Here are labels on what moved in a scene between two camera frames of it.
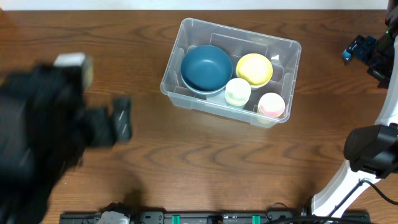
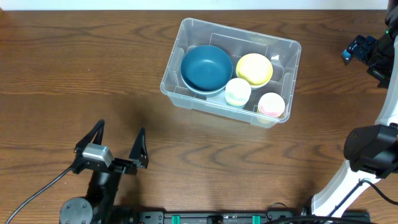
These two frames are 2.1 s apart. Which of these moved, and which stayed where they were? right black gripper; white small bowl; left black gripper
Moved: left black gripper
Stayed: white small bowl; right black gripper
